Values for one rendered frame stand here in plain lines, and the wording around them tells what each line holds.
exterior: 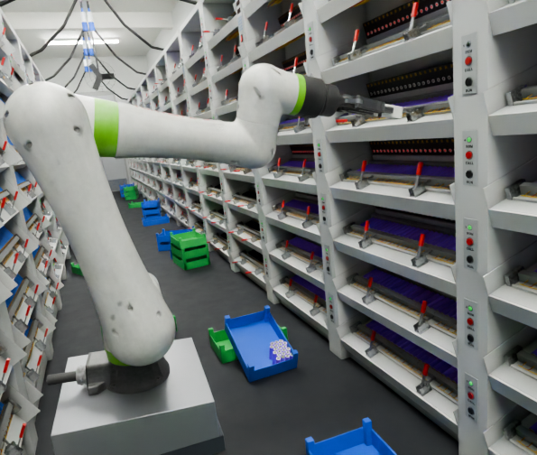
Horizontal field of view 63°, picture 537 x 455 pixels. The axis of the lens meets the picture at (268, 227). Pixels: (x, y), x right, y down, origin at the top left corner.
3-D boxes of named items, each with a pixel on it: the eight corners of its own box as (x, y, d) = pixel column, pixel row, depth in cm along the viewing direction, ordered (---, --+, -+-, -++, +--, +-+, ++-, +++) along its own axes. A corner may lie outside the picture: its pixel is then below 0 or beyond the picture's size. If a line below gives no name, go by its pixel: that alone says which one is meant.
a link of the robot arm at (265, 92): (252, 60, 91) (236, 57, 100) (241, 121, 95) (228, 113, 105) (311, 72, 96) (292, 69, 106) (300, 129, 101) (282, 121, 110)
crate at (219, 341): (222, 364, 181) (219, 346, 180) (209, 344, 200) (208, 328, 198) (288, 345, 192) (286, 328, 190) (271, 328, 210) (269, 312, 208)
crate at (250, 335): (297, 367, 173) (298, 352, 169) (248, 382, 166) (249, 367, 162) (267, 319, 196) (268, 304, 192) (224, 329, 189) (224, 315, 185)
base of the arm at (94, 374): (43, 408, 92) (39, 383, 90) (57, 372, 106) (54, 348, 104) (171, 387, 98) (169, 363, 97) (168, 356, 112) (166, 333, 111)
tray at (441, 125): (458, 137, 102) (448, 97, 100) (328, 143, 158) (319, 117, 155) (518, 105, 108) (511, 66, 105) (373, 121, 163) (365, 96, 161)
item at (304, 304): (331, 338, 183) (320, 311, 179) (275, 295, 238) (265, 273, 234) (370, 313, 188) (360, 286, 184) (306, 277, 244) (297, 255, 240)
